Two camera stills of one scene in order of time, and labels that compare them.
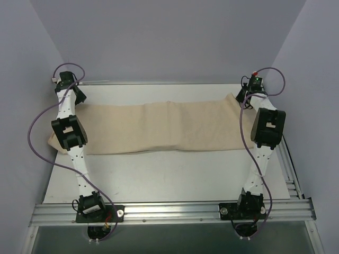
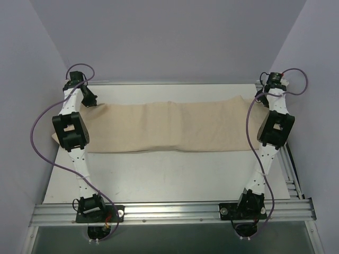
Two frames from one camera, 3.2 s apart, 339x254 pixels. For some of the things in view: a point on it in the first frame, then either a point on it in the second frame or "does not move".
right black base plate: (246, 210) does not move
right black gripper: (241, 96) to (260, 96)
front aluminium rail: (64, 214) does not move
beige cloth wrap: (214, 123) does not move
